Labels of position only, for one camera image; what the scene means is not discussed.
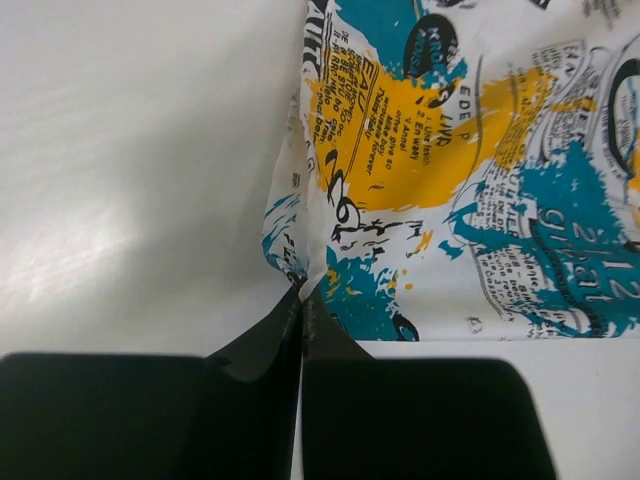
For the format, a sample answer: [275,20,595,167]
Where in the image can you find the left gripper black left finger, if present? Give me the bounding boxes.
[1,289,302,479]

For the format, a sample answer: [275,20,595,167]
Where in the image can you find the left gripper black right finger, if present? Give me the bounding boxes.
[301,294,556,479]

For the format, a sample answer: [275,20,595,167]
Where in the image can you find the white teal yellow patterned shorts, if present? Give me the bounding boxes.
[261,1,639,341]

